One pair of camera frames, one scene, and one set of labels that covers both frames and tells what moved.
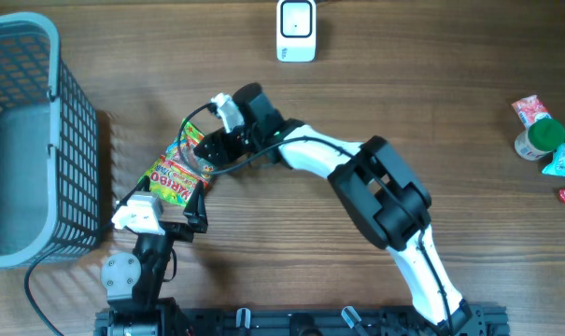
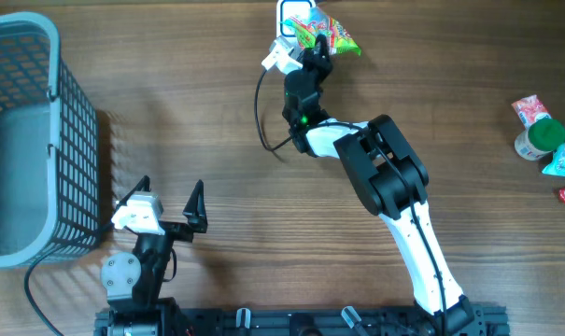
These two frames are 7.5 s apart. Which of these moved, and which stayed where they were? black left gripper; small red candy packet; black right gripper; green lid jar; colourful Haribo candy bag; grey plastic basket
Moved: black right gripper; colourful Haribo candy bag
Stayed: grey plastic basket; black left gripper; small red candy packet; green lid jar
